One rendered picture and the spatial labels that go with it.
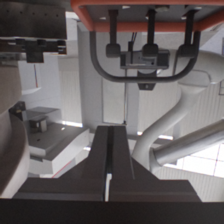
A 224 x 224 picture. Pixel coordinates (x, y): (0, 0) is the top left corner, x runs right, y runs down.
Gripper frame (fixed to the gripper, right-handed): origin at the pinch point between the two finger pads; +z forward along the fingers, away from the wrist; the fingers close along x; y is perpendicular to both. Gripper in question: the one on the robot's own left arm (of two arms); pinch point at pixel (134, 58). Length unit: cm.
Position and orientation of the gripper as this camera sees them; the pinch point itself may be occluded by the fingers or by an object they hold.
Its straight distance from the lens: 37.7
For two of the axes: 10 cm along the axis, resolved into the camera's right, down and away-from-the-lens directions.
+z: -4.0, 2.5, -8.8
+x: 9.2, 1.1, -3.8
